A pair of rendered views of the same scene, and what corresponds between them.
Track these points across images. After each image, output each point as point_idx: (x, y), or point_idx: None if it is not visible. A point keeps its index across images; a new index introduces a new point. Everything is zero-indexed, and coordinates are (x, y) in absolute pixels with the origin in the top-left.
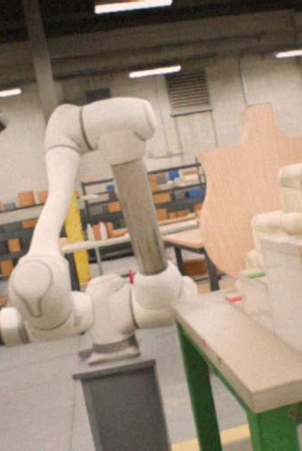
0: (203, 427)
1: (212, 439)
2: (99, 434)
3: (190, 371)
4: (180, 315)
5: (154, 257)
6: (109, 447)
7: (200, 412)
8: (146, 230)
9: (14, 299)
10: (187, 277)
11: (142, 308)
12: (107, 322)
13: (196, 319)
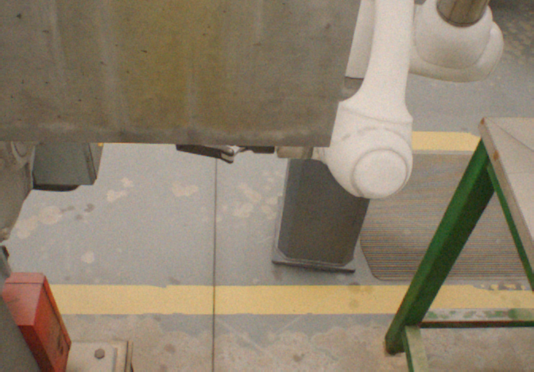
0: (450, 242)
1: (451, 253)
2: (303, 165)
3: (469, 199)
4: (504, 175)
5: (474, 8)
6: (309, 178)
7: (454, 232)
8: None
9: (346, 184)
10: (497, 32)
11: (417, 56)
12: (361, 55)
13: (530, 204)
